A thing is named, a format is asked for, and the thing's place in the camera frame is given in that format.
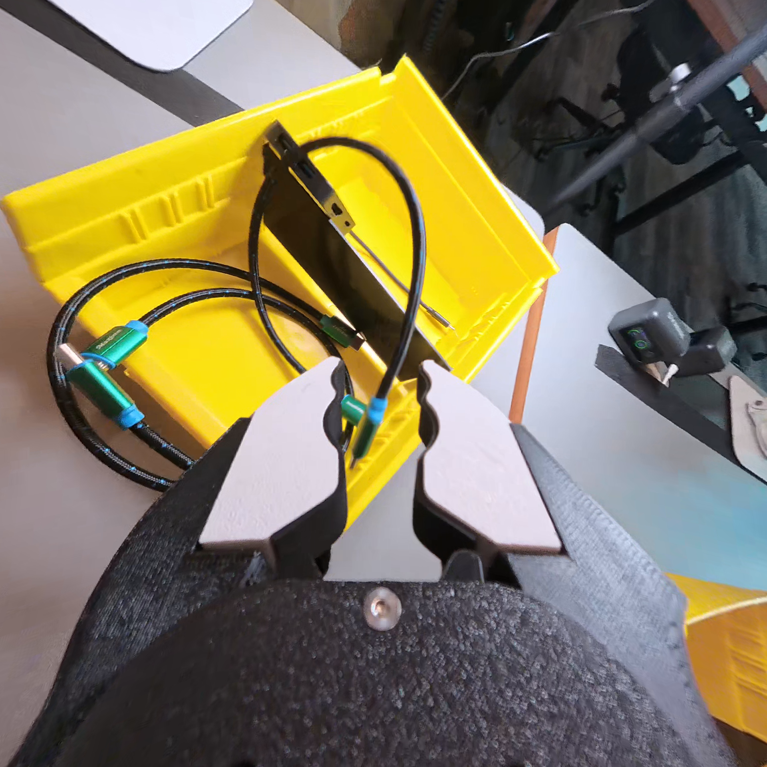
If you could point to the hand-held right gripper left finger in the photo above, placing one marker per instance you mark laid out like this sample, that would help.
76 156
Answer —
275 473

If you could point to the yellow plastic bin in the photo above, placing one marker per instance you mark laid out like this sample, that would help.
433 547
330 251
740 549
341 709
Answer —
731 659
180 198

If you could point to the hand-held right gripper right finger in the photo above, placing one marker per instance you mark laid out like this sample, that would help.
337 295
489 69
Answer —
485 473

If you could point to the small grey action camera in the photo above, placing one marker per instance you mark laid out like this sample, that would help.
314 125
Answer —
653 326

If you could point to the black bin divider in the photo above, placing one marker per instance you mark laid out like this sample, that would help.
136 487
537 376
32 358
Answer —
335 281

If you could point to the white board stand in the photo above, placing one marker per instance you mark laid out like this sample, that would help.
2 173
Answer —
156 30
749 419

